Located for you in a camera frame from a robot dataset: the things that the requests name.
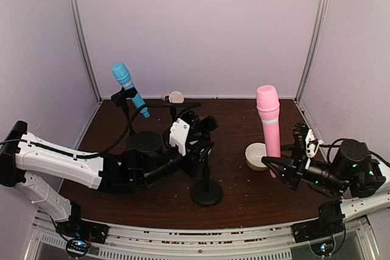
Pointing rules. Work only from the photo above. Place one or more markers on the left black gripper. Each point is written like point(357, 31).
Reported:
point(198, 139)

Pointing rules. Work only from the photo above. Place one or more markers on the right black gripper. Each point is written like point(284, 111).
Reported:
point(294, 173)

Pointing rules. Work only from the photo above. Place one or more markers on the black microphone stand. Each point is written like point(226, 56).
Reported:
point(120, 100)
point(173, 117)
point(206, 192)

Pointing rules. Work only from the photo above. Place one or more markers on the pink toy microphone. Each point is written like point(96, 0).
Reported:
point(268, 107)

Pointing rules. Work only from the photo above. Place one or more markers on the cream toy microphone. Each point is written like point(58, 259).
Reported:
point(175, 97)

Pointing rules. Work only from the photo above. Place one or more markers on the blue toy microphone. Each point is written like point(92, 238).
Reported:
point(123, 77)

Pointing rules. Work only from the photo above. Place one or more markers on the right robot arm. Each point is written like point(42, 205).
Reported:
point(355, 176)

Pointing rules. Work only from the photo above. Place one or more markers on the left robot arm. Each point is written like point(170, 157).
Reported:
point(146, 160)

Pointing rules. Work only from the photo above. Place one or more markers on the white ceramic bowl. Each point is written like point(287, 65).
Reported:
point(253, 154)

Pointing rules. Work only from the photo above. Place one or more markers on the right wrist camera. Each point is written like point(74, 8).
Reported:
point(306, 145)

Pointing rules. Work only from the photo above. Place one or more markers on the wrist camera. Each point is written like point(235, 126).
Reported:
point(306, 145)
point(179, 136)

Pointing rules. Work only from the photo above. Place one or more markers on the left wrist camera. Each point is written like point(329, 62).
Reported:
point(179, 136)

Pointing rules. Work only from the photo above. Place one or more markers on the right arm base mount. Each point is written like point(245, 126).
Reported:
point(326, 234)

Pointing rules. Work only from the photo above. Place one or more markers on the front aluminium rail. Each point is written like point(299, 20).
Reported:
point(268, 242)

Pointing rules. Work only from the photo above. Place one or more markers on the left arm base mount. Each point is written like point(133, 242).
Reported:
point(80, 234)

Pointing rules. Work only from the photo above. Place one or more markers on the right aluminium frame post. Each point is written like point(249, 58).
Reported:
point(315, 37)

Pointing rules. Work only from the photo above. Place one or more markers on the aluminium frame post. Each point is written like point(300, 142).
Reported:
point(80, 37)
point(315, 37)

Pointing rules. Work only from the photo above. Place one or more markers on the left aluminium frame post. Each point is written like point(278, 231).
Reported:
point(80, 37)

